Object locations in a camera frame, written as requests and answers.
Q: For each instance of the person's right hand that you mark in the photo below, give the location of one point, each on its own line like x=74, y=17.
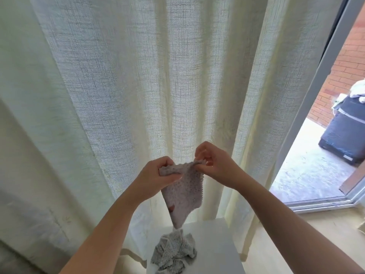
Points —
x=219, y=165

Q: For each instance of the person's left hand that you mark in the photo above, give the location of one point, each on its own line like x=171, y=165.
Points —
x=149, y=181

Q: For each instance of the person's right forearm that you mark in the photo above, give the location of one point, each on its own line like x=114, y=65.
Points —
x=302, y=225

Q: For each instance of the person's left forearm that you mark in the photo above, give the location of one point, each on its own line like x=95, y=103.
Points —
x=100, y=239

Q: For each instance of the white table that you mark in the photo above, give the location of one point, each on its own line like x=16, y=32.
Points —
x=219, y=248

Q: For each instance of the white linen curtain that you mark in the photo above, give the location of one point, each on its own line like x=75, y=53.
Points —
x=142, y=71

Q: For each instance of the dark blue tarpaulin cover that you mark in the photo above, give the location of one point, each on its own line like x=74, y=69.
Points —
x=345, y=134

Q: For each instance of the brown wooden board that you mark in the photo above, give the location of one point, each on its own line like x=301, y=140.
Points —
x=353, y=179

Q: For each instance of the white patterned cloth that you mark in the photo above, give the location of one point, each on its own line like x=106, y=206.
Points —
x=355, y=91

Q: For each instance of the white sliding door frame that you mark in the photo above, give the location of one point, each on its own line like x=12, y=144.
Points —
x=311, y=105

